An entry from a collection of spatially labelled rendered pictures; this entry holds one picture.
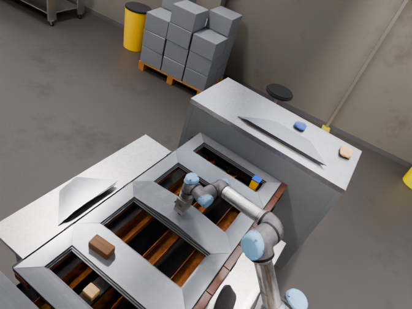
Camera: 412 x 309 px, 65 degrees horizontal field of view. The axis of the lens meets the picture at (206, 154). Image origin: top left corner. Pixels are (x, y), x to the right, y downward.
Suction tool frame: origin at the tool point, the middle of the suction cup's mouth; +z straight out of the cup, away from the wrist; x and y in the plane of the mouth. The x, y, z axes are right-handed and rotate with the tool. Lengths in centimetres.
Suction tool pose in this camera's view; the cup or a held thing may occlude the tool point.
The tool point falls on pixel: (180, 213)
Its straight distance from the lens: 194.4
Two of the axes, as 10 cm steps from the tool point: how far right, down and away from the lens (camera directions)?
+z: -2.5, 7.3, 6.3
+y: -5.4, 4.4, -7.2
